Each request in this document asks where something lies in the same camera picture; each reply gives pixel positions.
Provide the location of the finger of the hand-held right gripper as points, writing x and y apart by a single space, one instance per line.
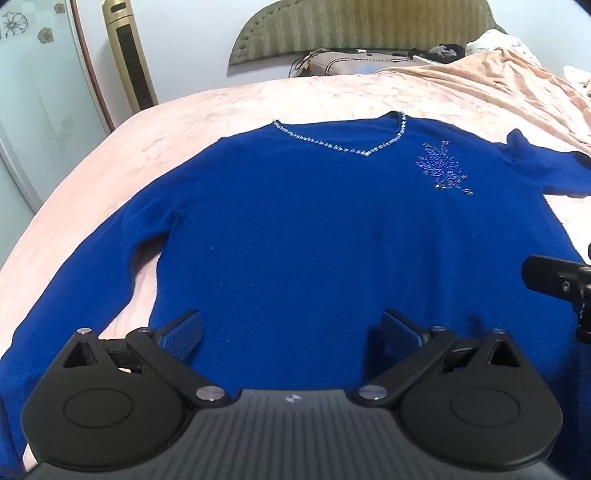
549 276

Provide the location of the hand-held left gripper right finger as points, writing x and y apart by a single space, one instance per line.
398 332

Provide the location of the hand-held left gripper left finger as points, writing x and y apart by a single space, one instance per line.
183 333

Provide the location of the blue beaded v-neck sweater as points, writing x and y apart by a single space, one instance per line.
295 230

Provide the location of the pink textured bed blanket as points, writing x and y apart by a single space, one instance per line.
152 138

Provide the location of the peach quilt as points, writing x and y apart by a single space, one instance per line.
512 76

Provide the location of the white cloth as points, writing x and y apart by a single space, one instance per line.
489 40

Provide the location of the dark cloth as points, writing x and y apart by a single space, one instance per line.
443 51

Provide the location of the frosted glass flowered wardrobe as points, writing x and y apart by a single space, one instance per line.
37 106

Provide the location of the gold tower fan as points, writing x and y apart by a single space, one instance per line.
130 55

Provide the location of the olive green padded headboard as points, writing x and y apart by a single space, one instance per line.
355 27

